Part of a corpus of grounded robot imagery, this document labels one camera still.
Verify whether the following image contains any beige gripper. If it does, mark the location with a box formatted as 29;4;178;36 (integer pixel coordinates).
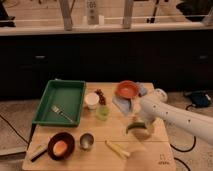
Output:
132;122;154;140

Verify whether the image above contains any green pepper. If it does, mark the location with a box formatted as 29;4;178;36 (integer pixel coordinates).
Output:
126;122;146;134

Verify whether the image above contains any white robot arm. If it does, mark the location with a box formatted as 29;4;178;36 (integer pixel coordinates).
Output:
138;88;213;146

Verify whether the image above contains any green translucent cup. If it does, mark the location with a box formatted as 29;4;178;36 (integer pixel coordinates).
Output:
96;105;109;121

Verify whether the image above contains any metal cup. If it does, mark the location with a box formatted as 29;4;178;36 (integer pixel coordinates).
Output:
80;133;94;150

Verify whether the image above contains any white cup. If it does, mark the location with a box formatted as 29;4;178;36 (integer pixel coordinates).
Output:
84;93;99;109

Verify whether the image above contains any blue cloth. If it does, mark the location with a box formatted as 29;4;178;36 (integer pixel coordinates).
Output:
112;82;148;115

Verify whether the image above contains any orange bowl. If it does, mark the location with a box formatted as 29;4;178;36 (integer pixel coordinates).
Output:
115;80;139;99

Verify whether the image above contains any red grapes bunch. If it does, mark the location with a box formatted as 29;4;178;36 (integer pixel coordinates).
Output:
95;89;106;105

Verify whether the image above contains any dark blue bag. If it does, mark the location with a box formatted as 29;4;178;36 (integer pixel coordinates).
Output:
190;92;211;108

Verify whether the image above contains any green plastic tray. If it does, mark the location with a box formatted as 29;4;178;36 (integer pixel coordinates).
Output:
33;80;86;127

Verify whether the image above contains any orange fruit in bowl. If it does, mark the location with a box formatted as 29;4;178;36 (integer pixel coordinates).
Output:
53;141;68;156

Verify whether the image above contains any dark brown bowl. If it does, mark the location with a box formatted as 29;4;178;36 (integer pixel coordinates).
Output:
47;132;75;160

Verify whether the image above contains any silver fork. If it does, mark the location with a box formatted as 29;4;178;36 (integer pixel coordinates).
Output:
51;106;74;123

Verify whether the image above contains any black cable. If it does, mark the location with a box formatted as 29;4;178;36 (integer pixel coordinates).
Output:
169;103;198;153

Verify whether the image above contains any black handled knife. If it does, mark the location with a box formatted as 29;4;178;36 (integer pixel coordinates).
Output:
29;144;48;162

